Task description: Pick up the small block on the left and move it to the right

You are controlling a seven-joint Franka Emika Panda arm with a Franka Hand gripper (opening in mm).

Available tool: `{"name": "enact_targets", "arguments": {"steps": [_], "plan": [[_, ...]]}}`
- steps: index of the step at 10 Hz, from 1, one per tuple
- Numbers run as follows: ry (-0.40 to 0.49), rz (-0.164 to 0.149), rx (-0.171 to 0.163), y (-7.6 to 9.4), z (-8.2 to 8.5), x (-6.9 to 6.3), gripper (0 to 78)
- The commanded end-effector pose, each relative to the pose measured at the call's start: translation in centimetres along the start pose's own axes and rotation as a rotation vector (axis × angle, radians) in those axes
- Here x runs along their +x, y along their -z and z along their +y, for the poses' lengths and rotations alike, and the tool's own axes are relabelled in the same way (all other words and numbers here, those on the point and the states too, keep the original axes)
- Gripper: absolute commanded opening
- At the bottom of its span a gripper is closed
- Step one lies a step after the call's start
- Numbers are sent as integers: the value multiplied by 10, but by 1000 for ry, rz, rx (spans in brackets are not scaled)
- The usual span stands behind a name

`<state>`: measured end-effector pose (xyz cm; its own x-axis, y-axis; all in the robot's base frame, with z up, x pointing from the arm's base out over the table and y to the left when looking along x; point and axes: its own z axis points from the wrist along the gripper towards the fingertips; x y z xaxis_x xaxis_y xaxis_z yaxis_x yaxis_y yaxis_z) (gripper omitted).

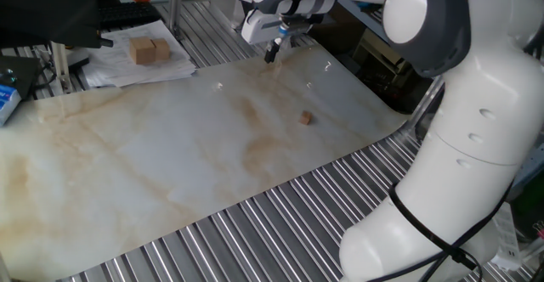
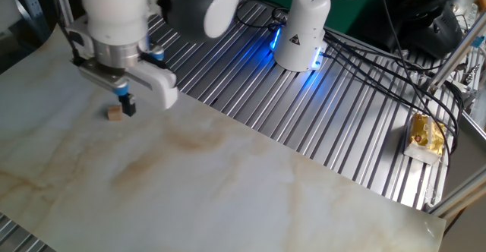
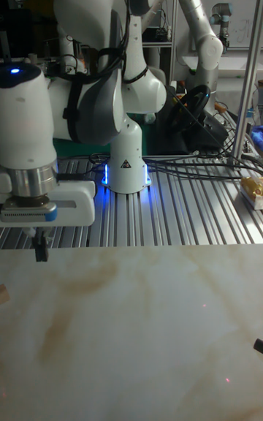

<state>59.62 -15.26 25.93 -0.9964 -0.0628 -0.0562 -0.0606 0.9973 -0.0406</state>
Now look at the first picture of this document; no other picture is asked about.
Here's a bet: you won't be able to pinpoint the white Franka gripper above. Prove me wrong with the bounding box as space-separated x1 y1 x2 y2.
241 8 316 65

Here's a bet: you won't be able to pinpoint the grey wrist camera blue caps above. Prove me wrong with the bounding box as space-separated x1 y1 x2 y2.
278 16 314 37

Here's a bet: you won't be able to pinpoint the black keyboard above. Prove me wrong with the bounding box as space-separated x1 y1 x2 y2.
98 1 163 31

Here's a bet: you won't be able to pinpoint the blue slotted shelf upright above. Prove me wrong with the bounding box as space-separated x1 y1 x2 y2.
505 141 544 199

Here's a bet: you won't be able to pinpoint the medium wooden block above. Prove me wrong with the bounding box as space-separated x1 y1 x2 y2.
151 37 172 62

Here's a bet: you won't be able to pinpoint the blue white tissue pack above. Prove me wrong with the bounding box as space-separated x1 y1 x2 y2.
0 84 22 127

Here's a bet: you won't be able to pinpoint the marble pattern table mat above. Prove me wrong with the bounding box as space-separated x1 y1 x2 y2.
0 43 411 282

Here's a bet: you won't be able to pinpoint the large wooden block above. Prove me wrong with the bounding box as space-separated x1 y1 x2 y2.
128 36 157 66

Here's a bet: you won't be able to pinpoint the short aluminium profile post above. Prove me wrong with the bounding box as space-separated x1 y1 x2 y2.
49 41 72 95

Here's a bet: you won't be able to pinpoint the white power strip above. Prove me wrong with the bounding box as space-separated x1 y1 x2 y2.
492 200 522 271

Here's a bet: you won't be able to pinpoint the stack of white papers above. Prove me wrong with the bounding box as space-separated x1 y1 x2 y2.
80 20 197 89

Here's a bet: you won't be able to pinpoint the black monitor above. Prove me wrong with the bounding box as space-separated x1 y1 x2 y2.
0 0 115 50

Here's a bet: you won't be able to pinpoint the black cable strapped along arm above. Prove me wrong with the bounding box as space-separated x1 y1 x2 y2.
367 182 514 282

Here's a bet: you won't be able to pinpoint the black electronics rack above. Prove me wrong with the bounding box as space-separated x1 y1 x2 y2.
352 26 441 114

